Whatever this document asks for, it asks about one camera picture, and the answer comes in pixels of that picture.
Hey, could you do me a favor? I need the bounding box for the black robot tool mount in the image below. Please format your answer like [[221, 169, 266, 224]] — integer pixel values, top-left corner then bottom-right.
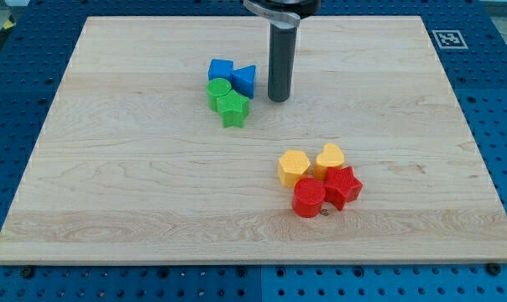
[[243, 0, 321, 29]]

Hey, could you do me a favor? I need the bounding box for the blue triangle block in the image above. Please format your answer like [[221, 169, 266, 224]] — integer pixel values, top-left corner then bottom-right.
[[232, 65, 256, 99]]

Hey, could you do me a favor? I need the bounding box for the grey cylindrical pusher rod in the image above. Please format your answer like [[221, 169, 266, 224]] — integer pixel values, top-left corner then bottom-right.
[[268, 23, 297, 102]]

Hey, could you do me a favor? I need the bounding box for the red star block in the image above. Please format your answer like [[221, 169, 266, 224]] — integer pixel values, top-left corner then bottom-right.
[[324, 166, 363, 211]]

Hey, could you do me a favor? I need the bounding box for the yellow hexagon block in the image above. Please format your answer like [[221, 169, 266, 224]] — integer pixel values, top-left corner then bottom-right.
[[278, 149, 311, 187]]

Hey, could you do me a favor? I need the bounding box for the white fiducial marker tag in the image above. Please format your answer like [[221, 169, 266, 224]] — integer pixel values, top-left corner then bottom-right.
[[431, 29, 468, 49]]

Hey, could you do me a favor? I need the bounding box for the yellow heart block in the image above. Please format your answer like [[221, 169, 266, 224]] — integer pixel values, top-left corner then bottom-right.
[[313, 143, 345, 180]]

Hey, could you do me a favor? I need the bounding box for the green cylinder block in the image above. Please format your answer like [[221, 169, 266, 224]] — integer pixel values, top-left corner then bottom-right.
[[206, 78, 232, 112]]

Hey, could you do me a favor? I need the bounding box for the blue cube block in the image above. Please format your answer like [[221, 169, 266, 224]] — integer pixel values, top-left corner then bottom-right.
[[207, 59, 234, 81]]

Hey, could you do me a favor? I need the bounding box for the wooden board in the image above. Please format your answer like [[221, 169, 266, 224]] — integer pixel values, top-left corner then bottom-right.
[[0, 16, 507, 266]]

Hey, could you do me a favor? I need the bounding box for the green star block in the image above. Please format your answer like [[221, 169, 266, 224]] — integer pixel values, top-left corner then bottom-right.
[[217, 90, 249, 128]]

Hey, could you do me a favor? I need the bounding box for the red cylinder block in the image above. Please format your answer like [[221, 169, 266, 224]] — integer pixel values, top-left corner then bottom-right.
[[292, 178, 326, 218]]

